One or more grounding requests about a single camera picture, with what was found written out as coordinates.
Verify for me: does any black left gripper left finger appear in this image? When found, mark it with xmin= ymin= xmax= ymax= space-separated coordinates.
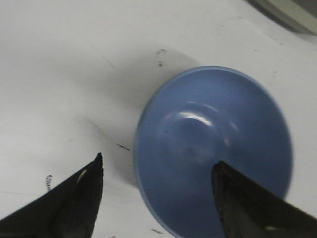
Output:
xmin=0 ymin=153 xmax=104 ymax=238

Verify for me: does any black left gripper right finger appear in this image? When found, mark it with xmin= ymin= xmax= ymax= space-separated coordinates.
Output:
xmin=211 ymin=161 xmax=317 ymax=238

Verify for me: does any blue bowl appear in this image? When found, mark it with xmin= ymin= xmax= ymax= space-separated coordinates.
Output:
xmin=133 ymin=66 xmax=293 ymax=238

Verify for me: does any cream and silver toaster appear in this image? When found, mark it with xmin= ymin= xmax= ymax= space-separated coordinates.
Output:
xmin=247 ymin=0 xmax=317 ymax=37

